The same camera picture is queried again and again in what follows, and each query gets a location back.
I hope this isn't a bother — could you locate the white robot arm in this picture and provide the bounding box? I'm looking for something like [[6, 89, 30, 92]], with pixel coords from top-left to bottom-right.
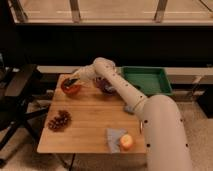
[[72, 57, 193, 171]]

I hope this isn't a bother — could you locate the black office chair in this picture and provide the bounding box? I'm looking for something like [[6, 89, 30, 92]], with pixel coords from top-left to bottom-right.
[[0, 53, 48, 151]]

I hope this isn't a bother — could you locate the dark purple bowl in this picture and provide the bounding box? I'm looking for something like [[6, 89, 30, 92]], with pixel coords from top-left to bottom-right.
[[94, 77, 116, 95]]

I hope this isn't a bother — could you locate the red bowl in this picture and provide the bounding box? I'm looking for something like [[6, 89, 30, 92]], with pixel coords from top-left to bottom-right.
[[61, 82, 82, 97]]

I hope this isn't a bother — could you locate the red yellow apple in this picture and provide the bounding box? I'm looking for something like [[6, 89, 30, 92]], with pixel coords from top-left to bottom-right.
[[120, 134, 133, 150]]

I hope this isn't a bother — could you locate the green plastic tray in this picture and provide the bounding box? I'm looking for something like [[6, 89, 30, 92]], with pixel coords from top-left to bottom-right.
[[121, 66, 172, 96]]

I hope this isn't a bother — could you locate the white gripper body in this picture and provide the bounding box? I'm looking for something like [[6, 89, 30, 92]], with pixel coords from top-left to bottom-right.
[[71, 65, 95, 82]]

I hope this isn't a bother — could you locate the blue sponge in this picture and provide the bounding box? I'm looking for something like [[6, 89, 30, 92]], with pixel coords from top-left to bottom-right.
[[124, 105, 134, 114]]

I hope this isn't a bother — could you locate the blue cloth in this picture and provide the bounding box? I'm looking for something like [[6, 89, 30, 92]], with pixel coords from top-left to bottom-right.
[[106, 128, 127, 153]]

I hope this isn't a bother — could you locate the silver fork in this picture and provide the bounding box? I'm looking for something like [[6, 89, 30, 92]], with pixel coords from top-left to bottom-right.
[[139, 122, 143, 134]]

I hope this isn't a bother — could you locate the bunch of dark grapes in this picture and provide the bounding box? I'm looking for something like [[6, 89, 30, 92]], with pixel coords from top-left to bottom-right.
[[47, 110, 71, 132]]

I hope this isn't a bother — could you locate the wooden folding table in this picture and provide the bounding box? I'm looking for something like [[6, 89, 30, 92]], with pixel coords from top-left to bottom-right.
[[37, 74, 146, 154]]

